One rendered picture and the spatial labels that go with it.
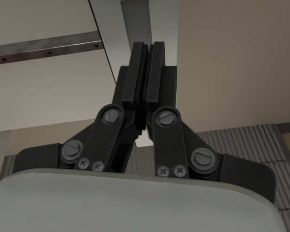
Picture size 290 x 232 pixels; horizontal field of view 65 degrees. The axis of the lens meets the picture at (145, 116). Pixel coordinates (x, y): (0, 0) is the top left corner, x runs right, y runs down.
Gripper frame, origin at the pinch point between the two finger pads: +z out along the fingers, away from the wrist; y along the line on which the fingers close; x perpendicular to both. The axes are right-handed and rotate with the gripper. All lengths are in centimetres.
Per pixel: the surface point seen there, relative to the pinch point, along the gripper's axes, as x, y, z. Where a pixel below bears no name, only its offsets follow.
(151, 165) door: -222, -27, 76
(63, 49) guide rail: -17.6, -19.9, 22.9
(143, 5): -5.2, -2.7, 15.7
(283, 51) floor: -115, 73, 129
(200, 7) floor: -70, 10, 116
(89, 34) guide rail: -17.0, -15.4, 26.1
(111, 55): -11.1, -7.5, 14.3
